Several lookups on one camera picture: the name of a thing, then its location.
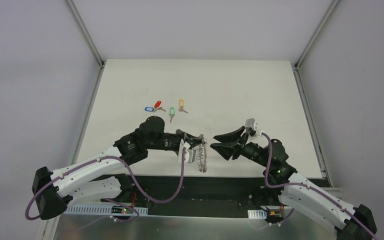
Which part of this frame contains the metal disc keyring holder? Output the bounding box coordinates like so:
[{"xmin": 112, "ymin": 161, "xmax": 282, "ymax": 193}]
[{"xmin": 196, "ymin": 134, "xmax": 208, "ymax": 173}]

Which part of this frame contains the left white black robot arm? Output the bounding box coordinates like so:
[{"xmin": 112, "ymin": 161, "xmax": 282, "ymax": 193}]
[{"xmin": 25, "ymin": 116, "xmax": 205, "ymax": 221}]

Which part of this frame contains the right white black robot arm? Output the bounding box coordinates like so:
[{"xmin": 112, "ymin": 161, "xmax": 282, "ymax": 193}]
[{"xmin": 210, "ymin": 126, "xmax": 378, "ymax": 240}]

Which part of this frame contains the green tagged key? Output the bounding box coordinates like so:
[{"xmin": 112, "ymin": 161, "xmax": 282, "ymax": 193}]
[{"xmin": 169, "ymin": 107, "xmax": 176, "ymax": 123}]

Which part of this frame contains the yellow tagged key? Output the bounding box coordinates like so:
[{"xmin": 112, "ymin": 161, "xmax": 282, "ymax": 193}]
[{"xmin": 178, "ymin": 99, "xmax": 188, "ymax": 114}]

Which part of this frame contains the red tagged key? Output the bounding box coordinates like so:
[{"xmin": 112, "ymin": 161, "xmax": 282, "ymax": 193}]
[{"xmin": 153, "ymin": 100, "xmax": 166, "ymax": 112}]

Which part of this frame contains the blue tagged key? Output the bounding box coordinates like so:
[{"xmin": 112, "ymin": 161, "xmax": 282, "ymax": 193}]
[{"xmin": 144, "ymin": 106, "xmax": 158, "ymax": 113}]

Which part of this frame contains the right controller board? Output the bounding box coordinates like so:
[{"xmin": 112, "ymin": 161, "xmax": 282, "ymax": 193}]
[{"xmin": 266, "ymin": 212, "xmax": 284, "ymax": 223}]

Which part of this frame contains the controller board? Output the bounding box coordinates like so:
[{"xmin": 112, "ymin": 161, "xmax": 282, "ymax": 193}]
[
  {"xmin": 111, "ymin": 205, "xmax": 134, "ymax": 215},
  {"xmin": 266, "ymin": 212, "xmax": 284, "ymax": 223}
]

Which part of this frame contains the left controller board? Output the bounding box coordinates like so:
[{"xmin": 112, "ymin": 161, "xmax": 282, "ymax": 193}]
[{"xmin": 111, "ymin": 205, "xmax": 134, "ymax": 215}]

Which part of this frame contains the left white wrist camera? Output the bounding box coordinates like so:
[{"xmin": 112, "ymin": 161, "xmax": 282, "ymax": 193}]
[{"xmin": 177, "ymin": 139, "xmax": 197, "ymax": 164}]

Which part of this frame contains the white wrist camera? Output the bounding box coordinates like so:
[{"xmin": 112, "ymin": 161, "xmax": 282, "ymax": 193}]
[
  {"xmin": 244, "ymin": 118, "xmax": 258, "ymax": 132},
  {"xmin": 177, "ymin": 139, "xmax": 197, "ymax": 164}
]

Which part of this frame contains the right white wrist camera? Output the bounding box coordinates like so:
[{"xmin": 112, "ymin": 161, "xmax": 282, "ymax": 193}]
[{"xmin": 244, "ymin": 118, "xmax": 258, "ymax": 132}]

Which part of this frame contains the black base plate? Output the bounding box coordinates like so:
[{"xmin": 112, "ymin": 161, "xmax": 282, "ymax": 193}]
[{"xmin": 114, "ymin": 174, "xmax": 281, "ymax": 218}]

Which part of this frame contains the right white cable duct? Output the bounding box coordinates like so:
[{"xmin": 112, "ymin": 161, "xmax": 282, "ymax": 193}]
[{"xmin": 247, "ymin": 209, "xmax": 267, "ymax": 220}]

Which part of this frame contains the white cable duct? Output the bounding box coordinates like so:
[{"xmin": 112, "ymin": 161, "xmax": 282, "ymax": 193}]
[
  {"xmin": 64, "ymin": 204, "xmax": 148, "ymax": 216},
  {"xmin": 247, "ymin": 209, "xmax": 267, "ymax": 220}
]

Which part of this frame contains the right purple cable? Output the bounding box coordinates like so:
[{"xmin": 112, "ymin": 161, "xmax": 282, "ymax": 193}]
[{"xmin": 260, "ymin": 131, "xmax": 380, "ymax": 240}]

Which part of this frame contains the purple cable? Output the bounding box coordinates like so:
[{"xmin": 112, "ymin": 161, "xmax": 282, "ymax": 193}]
[
  {"xmin": 260, "ymin": 131, "xmax": 380, "ymax": 240},
  {"xmin": 24, "ymin": 147, "xmax": 188, "ymax": 221}
]

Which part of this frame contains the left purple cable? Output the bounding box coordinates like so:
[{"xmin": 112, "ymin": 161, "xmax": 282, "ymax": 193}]
[{"xmin": 24, "ymin": 147, "xmax": 188, "ymax": 221}]

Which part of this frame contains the left white cable duct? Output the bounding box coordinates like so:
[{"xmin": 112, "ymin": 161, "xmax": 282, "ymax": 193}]
[{"xmin": 64, "ymin": 204, "xmax": 148, "ymax": 216}]

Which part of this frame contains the right aluminium frame post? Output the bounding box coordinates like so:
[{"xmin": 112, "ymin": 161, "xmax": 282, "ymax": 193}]
[{"xmin": 294, "ymin": 0, "xmax": 341, "ymax": 69}]

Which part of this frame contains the aluminium frame post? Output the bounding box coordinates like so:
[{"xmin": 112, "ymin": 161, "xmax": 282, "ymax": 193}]
[
  {"xmin": 294, "ymin": 0, "xmax": 341, "ymax": 69},
  {"xmin": 64, "ymin": 0, "xmax": 106, "ymax": 69}
]

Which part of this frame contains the left aluminium frame post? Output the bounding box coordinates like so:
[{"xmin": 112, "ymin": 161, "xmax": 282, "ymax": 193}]
[{"xmin": 64, "ymin": 0, "xmax": 106, "ymax": 69}]

